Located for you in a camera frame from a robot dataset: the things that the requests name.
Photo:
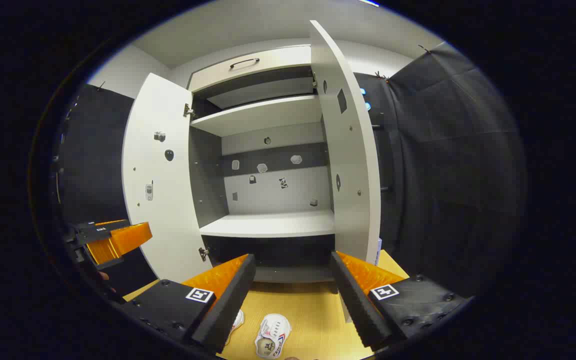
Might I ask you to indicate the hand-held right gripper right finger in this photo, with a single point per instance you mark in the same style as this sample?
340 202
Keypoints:
355 305

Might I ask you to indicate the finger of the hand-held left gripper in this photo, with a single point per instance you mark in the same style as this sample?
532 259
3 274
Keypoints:
118 242
100 231

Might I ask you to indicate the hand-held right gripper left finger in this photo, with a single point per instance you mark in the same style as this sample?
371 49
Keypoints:
230 305

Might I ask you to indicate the white canvas shoe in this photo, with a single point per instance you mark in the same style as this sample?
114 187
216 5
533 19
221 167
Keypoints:
238 320
273 335

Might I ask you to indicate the white shoe cabinet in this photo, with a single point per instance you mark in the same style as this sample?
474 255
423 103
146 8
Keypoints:
268 225

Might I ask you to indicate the metal door hinge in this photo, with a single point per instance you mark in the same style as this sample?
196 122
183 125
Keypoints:
314 81
203 253
188 110

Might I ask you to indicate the white cabinet shelf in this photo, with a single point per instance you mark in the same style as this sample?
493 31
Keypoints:
268 225
263 115

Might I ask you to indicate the white cabinet drawer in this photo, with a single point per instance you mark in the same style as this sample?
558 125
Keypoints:
278 60

